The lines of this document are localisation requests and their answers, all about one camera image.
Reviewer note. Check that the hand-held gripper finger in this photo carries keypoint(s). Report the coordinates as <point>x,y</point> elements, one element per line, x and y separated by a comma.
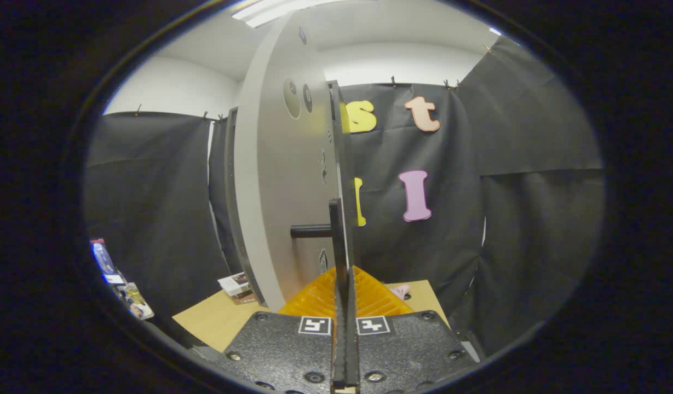
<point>339,350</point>
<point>352,350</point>

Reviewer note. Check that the white shoe cabinet door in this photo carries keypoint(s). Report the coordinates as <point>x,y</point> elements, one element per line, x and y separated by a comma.
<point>276,191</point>

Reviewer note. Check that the grey shoe cabinet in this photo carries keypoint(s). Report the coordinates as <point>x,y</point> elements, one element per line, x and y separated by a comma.
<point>340,153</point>

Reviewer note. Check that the pink and green plush toy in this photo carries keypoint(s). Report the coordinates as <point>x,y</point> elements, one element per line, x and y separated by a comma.
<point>400,290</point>

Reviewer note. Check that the brown book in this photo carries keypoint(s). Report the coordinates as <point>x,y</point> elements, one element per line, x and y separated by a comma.
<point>244,299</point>

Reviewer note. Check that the white book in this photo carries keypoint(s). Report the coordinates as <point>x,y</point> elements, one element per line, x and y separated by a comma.
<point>235,283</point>

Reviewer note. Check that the black backdrop cloth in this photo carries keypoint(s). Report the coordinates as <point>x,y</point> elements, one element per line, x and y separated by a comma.
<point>506,219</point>

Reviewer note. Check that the yellow and white package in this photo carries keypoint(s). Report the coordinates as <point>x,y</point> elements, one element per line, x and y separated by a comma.
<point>134,303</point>

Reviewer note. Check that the blue and white package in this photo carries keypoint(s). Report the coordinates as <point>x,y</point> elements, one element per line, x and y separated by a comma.
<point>103,260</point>

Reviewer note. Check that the large ceiling light panel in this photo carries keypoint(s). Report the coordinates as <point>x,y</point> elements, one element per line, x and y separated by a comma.
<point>270,10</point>

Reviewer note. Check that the small ceiling light panel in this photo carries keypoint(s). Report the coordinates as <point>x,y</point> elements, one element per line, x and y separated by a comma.
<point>495,31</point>

